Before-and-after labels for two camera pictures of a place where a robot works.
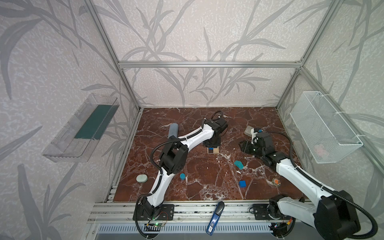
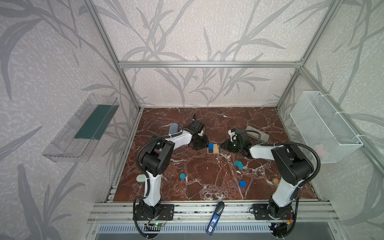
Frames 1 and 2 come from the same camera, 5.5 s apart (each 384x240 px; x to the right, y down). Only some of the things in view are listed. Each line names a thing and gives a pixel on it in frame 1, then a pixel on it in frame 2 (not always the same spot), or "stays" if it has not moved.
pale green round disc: [141, 178] stays
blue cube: [242, 184] stays
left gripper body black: [212, 141] to [200, 141]
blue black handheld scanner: [215, 218] stays
